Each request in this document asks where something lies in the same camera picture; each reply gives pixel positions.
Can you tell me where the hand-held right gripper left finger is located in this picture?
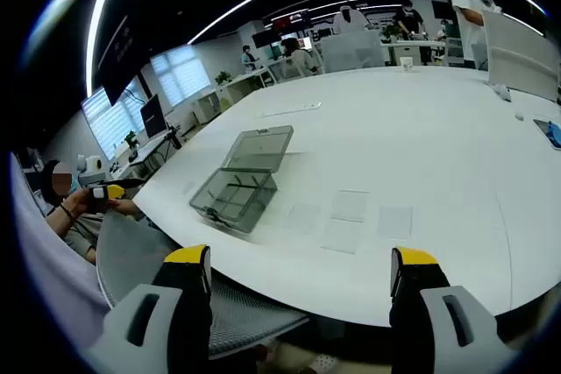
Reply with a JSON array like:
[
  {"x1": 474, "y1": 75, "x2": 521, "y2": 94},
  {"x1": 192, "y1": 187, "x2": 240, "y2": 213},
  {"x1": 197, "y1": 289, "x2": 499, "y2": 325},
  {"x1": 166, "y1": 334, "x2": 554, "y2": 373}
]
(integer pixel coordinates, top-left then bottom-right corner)
[{"x1": 85, "y1": 244, "x2": 214, "y2": 374}]

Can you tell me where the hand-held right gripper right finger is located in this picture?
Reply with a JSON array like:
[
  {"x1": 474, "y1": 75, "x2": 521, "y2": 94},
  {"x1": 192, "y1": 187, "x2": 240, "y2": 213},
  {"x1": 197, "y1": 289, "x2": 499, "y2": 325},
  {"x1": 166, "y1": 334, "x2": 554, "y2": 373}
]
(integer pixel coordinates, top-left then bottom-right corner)
[{"x1": 388, "y1": 246, "x2": 521, "y2": 374}]

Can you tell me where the grey transparent dual guide fixture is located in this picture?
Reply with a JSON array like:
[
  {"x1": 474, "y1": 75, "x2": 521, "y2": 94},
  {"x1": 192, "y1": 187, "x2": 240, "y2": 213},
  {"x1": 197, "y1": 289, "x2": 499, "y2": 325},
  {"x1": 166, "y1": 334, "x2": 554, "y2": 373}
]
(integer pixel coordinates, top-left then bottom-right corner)
[{"x1": 188, "y1": 124, "x2": 295, "y2": 235}]

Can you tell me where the person's left hand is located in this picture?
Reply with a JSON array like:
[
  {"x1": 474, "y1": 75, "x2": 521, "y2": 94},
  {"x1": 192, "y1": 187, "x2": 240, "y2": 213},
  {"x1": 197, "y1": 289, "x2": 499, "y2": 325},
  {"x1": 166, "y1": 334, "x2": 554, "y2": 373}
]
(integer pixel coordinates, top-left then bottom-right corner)
[{"x1": 64, "y1": 188, "x2": 138, "y2": 221}]

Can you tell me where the white side desk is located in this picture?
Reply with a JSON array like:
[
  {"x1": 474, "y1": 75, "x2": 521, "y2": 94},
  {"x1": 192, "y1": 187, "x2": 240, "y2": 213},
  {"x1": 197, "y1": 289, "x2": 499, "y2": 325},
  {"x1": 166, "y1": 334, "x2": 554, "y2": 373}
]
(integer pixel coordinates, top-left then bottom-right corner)
[{"x1": 109, "y1": 128, "x2": 185, "y2": 178}]

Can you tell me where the small potted plant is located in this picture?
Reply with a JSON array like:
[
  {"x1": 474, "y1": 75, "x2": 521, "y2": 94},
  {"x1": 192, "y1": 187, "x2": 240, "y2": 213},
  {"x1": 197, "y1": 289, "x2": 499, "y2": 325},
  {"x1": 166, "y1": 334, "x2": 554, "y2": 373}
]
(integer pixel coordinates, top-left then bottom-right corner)
[{"x1": 124, "y1": 130, "x2": 140, "y2": 160}]

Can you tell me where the window with blinds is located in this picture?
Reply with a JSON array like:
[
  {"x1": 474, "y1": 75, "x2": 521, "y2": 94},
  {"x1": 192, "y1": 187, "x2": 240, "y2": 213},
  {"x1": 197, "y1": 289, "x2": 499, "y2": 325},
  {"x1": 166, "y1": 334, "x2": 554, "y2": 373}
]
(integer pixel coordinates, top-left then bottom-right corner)
[
  {"x1": 151, "y1": 45, "x2": 211, "y2": 106},
  {"x1": 81, "y1": 84, "x2": 146, "y2": 160}
]

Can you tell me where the grey mesh chair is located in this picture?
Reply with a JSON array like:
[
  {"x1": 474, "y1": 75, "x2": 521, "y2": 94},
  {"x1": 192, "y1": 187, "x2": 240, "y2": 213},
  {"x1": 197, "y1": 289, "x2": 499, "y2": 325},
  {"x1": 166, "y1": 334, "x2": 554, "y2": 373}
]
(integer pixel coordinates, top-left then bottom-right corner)
[{"x1": 96, "y1": 209, "x2": 310, "y2": 357}]

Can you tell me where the dark computer monitor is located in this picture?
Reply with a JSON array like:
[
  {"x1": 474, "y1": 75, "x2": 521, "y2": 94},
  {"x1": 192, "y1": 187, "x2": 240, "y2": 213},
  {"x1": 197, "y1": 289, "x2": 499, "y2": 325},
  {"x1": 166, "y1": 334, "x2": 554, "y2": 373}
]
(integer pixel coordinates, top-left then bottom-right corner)
[{"x1": 139, "y1": 94, "x2": 168, "y2": 138}]

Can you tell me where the operator in white shirt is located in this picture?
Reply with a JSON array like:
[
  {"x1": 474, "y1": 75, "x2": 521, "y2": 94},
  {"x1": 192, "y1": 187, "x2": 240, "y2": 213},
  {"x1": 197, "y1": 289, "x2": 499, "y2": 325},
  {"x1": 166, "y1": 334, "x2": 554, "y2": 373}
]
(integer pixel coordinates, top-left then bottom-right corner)
[{"x1": 11, "y1": 154, "x2": 110, "y2": 349}]

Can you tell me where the hanging dark display screen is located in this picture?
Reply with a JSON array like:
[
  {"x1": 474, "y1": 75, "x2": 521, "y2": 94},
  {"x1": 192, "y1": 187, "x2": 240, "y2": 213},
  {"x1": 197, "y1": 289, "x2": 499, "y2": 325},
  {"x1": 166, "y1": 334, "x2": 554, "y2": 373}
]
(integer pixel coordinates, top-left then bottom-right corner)
[{"x1": 98, "y1": 14, "x2": 146, "y2": 107}]

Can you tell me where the white cabinet counter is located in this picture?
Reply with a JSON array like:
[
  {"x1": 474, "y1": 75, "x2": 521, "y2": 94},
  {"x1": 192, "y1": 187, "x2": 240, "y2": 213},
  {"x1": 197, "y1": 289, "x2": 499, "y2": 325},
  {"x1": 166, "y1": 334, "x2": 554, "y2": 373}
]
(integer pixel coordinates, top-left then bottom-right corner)
[{"x1": 192, "y1": 65, "x2": 281, "y2": 123}]

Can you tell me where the black background monitor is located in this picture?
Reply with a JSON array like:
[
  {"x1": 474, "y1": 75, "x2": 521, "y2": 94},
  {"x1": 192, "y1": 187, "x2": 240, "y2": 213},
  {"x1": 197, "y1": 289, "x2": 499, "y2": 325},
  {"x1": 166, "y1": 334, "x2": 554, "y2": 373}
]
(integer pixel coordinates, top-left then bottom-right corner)
[{"x1": 252, "y1": 30, "x2": 281, "y2": 46}]

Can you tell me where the blue flat object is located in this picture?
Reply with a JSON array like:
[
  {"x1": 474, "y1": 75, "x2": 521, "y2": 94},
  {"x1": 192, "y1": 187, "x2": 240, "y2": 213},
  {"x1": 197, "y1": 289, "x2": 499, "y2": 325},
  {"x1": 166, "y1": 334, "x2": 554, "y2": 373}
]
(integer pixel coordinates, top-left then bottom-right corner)
[{"x1": 533, "y1": 118, "x2": 561, "y2": 147}]

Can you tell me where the small white object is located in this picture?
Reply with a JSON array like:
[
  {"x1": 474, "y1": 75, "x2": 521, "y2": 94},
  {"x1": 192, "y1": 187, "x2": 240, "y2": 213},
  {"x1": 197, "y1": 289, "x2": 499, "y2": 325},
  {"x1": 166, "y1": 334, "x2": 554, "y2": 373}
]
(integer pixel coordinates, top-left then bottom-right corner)
[{"x1": 490, "y1": 82, "x2": 513, "y2": 102}]

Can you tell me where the white mesh office chair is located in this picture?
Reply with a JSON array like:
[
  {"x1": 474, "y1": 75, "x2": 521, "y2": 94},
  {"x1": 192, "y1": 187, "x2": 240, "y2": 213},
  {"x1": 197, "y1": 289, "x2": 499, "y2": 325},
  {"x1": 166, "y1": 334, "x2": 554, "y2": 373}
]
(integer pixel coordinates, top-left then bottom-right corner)
[
  {"x1": 322, "y1": 30, "x2": 386, "y2": 75},
  {"x1": 481, "y1": 9, "x2": 561, "y2": 102}
]

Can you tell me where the red wall screen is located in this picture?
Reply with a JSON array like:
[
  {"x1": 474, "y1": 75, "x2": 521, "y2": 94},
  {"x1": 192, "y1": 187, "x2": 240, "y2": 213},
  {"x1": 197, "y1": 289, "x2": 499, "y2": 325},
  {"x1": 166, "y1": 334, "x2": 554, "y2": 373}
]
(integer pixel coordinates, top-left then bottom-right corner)
[{"x1": 273, "y1": 10, "x2": 310, "y2": 29}]

